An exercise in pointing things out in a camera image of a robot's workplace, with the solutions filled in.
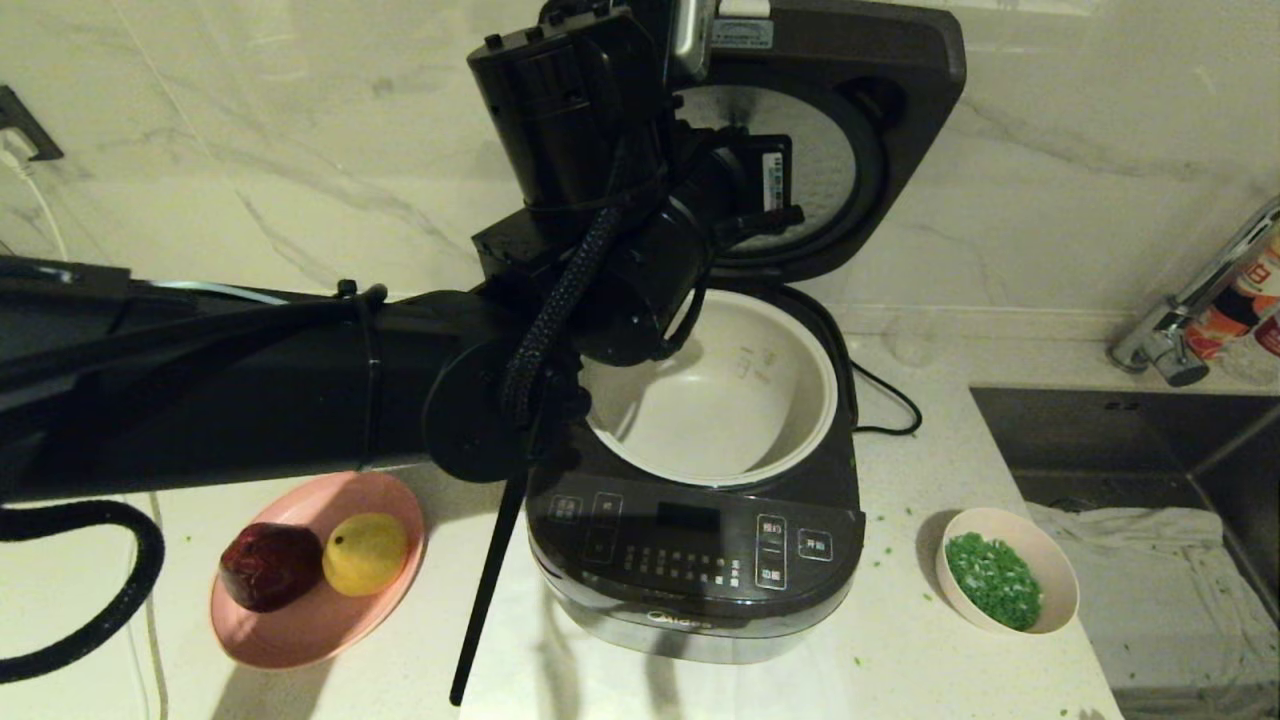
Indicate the chrome faucet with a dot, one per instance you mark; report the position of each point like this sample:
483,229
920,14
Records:
1165,350

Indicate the pale pink bowl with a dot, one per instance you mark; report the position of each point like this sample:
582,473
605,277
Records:
1060,580

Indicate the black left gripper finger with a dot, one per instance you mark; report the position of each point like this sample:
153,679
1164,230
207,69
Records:
770,222

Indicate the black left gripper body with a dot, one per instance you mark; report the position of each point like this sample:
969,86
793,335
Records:
745,180

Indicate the white cloth in sink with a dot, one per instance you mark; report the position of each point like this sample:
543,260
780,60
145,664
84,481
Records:
1150,600

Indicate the red apple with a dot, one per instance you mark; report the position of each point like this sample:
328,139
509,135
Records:
265,570

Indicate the stainless steel sink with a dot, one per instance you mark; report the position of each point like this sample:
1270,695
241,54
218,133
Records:
1100,440

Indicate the yellow pear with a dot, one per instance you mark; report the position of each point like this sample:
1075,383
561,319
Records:
365,555

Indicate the black rice cooker lid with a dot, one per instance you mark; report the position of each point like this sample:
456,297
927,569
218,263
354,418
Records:
900,120

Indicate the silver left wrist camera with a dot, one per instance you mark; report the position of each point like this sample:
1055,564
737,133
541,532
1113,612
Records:
692,40

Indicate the white inner pot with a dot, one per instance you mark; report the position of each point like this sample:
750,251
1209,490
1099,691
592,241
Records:
730,400

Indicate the black rice cooker body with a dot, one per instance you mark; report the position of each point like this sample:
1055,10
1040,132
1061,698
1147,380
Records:
700,570

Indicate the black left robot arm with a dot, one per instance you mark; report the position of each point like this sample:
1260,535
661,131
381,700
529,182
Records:
200,400

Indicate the black tray edge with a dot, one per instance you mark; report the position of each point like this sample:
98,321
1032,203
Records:
490,600

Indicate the pink plate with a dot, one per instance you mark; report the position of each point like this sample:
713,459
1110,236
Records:
300,630

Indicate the red white label bottle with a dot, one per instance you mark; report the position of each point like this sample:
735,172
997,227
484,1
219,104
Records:
1250,290

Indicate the black wall socket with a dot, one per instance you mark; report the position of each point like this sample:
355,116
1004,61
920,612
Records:
25,120

